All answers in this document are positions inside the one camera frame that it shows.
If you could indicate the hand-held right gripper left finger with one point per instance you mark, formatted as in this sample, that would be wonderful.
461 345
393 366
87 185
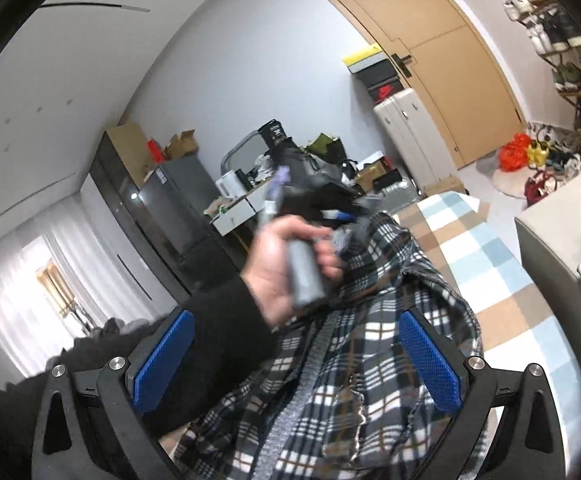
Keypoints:
163 360

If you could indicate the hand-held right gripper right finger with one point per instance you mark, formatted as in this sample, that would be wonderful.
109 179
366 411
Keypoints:
430 360

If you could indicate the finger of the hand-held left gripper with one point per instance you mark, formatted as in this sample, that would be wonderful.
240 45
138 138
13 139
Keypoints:
344 217

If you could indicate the black white plaid jacket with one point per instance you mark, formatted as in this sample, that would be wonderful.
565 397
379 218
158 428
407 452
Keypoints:
360 350

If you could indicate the person's left forearm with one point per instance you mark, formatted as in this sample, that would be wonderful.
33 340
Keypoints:
220 340

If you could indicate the person's left hand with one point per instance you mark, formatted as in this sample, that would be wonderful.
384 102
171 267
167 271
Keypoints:
270 280

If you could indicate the green black bag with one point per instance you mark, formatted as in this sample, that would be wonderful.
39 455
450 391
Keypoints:
326 144

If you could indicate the white desk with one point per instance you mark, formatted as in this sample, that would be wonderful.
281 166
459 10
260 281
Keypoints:
235 215

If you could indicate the white tall cabinet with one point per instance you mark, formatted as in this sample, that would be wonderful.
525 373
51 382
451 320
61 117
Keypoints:
400 135

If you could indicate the brown cardboard box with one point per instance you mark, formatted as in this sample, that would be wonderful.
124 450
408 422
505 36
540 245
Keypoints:
445 186

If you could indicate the blue beige checked blanket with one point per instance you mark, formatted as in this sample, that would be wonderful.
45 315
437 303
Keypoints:
500 280

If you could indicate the black cylindrical container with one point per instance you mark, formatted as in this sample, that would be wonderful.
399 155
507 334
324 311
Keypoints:
274 132

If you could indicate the window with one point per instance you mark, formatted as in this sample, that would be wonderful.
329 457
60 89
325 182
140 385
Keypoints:
63 295

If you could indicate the grey chair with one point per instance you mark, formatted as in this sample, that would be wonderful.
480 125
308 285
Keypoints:
238 152

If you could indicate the black shoe box red logo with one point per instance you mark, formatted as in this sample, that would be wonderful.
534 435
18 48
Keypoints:
385 94

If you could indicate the dark grey shoe box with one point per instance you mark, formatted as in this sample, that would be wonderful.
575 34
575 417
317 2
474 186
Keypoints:
375 79

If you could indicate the grey refrigerator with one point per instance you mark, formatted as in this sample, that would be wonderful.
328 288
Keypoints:
180 200

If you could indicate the grey sofa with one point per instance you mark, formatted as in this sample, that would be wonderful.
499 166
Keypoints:
545 260

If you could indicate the yellow white shoe box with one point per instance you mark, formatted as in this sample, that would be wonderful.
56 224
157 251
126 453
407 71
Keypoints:
365 60

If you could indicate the round beige rug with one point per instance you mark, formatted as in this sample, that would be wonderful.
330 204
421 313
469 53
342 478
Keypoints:
503 182

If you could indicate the open cardboard box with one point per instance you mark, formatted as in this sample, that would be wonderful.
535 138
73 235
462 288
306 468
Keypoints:
180 146

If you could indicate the red plastic bag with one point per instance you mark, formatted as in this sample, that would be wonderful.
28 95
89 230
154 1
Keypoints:
514 152

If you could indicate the small red box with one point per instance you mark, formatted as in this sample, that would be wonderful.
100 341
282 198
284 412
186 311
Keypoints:
155 151

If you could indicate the dark red handbag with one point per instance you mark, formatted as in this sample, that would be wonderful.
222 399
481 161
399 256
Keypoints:
540 185

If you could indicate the large cardboard box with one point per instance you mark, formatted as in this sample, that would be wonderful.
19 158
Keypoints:
130 150

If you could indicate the light wooden door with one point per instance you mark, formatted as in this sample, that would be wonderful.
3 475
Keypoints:
420 10

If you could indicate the pile of shoes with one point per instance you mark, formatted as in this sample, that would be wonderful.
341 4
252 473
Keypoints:
570 157

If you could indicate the metal shoe rack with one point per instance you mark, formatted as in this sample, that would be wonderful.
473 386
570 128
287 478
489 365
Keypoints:
578 95

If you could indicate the group of sneakers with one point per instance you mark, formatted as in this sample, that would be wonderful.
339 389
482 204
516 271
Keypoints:
550 25

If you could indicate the dark glossy wall cabinet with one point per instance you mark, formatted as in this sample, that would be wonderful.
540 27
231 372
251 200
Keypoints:
115 200

